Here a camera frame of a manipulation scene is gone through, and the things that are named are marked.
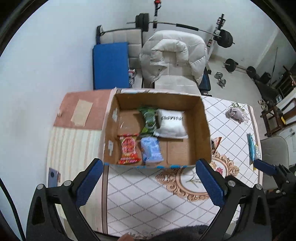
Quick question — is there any orange snack packet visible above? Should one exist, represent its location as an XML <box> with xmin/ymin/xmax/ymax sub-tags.
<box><xmin>211</xmin><ymin>137</ymin><xmax>222</xmax><ymax>154</ymax></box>

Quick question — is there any dark phone on table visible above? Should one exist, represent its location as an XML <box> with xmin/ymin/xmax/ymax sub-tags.
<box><xmin>48</xmin><ymin>168</ymin><xmax>61</xmax><ymax>188</ymax></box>

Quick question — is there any blue toothpaste tube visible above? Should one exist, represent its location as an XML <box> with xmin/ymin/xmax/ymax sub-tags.
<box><xmin>247</xmin><ymin>133</ymin><xmax>257</xmax><ymax>163</ymax></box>

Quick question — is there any patterned table cloth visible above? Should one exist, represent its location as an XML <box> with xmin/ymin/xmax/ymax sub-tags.
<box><xmin>47</xmin><ymin>89</ymin><xmax>262</xmax><ymax>238</ymax></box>

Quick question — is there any crumpled lilac cloth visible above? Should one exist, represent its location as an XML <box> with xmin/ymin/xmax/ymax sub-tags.
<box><xmin>225</xmin><ymin>108</ymin><xmax>249</xmax><ymax>124</ymax></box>

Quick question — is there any red floral snack packet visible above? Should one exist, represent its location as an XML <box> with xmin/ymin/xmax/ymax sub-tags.
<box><xmin>117</xmin><ymin>133</ymin><xmax>141</xmax><ymax>165</ymax></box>

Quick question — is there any light blue tissue pack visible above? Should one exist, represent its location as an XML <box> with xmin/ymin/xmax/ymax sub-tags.
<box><xmin>140</xmin><ymin>137</ymin><xmax>164</xmax><ymax>166</ymax></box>

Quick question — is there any white fabric pouch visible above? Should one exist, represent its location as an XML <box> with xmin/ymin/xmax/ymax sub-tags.
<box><xmin>154</xmin><ymin>109</ymin><xmax>188</xmax><ymax>139</ymax></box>

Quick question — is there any brown cardboard box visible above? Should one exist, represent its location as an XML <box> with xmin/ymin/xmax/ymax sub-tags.
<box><xmin>99</xmin><ymin>88</ymin><xmax>212</xmax><ymax>168</ymax></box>

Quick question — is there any small dumbbell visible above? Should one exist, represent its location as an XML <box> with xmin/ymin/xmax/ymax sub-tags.
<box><xmin>214</xmin><ymin>72</ymin><xmax>226</xmax><ymax>88</ymax></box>

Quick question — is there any green snack packet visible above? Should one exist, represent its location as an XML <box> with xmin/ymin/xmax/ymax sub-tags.
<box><xmin>138</xmin><ymin>107</ymin><xmax>158</xmax><ymax>137</ymax></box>

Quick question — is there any short barbell on floor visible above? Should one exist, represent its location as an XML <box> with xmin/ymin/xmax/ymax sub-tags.
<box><xmin>223</xmin><ymin>58</ymin><xmax>256</xmax><ymax>78</ymax></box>

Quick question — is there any beige armchair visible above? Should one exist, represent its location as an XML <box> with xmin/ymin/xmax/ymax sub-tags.
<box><xmin>96</xmin><ymin>27</ymin><xmax>208</xmax><ymax>95</ymax></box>

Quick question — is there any blue folded mat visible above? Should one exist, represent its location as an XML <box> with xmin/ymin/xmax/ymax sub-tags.
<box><xmin>93</xmin><ymin>42</ymin><xmax>130</xmax><ymax>90</ymax></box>

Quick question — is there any long barbell with plates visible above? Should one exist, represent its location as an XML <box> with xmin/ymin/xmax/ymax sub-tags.
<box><xmin>127</xmin><ymin>13</ymin><xmax>234</xmax><ymax>48</ymax></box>

